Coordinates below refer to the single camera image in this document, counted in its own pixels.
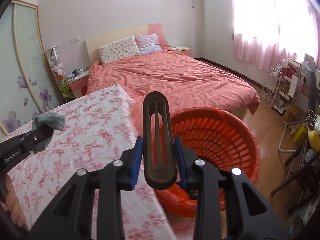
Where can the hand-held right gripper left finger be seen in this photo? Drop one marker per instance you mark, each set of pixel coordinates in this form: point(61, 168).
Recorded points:
point(136, 166)

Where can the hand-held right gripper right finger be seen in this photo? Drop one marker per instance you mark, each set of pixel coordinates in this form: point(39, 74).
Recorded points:
point(180, 162)

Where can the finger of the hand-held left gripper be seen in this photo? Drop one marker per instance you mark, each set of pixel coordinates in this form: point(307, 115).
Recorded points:
point(45, 133)

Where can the pale green cloth wad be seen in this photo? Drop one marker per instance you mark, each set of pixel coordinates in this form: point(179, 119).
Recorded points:
point(50, 120)

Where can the black floral cloth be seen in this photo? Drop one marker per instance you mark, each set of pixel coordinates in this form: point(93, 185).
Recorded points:
point(192, 194)

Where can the black comb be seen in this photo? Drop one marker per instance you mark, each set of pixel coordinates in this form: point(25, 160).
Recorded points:
point(156, 135)

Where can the orange plastic basket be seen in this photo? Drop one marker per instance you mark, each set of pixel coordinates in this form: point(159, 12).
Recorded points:
point(220, 140)

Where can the person's left hand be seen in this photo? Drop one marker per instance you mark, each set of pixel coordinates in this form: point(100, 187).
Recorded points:
point(12, 197)

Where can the pink floral tablecloth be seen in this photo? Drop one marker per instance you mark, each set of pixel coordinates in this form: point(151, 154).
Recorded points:
point(87, 135)

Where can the green frog plush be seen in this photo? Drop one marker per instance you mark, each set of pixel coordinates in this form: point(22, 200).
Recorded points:
point(64, 85)

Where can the red waste bin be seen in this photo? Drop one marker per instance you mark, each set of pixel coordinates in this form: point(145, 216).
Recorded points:
point(84, 91)

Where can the pink and white nightstand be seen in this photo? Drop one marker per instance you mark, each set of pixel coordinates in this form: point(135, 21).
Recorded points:
point(77, 85)

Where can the flower-printed sliding wardrobe doors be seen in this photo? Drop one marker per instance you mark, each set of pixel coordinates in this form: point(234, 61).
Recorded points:
point(25, 75)

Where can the clear tube of plush toys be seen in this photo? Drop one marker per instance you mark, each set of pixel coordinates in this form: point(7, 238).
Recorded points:
point(56, 65)

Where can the white mug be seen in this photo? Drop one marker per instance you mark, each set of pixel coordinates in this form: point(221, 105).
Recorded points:
point(79, 71)

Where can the bed with coral duvet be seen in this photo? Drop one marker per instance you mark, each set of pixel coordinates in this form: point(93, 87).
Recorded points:
point(175, 75)

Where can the floral pillow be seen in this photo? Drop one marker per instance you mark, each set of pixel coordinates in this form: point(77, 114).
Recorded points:
point(118, 50)

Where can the pink nightstand with book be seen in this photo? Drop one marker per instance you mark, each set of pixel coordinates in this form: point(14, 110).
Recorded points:
point(182, 50)

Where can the beige headboard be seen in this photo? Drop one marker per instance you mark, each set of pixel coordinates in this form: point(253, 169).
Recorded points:
point(110, 36)

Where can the black chair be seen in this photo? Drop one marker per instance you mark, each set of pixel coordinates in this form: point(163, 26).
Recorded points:
point(297, 177)

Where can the cardboard box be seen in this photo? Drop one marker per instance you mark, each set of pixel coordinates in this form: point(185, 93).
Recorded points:
point(292, 115)

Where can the striped pillow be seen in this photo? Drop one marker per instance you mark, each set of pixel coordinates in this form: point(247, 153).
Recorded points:
point(148, 43)

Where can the yellow bag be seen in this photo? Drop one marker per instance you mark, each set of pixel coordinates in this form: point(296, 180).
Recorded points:
point(313, 140)

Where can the white paper bag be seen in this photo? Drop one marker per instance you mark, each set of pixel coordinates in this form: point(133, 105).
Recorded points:
point(313, 120)

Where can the white cluttered shelf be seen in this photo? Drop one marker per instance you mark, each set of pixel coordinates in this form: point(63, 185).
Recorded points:
point(300, 80)

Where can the pink curtain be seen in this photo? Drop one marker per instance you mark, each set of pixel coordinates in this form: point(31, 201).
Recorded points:
point(270, 20)

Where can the white wall socket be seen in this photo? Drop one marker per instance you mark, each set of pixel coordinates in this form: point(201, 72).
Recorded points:
point(75, 39)

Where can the white metal frame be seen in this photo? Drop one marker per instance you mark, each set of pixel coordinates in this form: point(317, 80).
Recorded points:
point(283, 140)

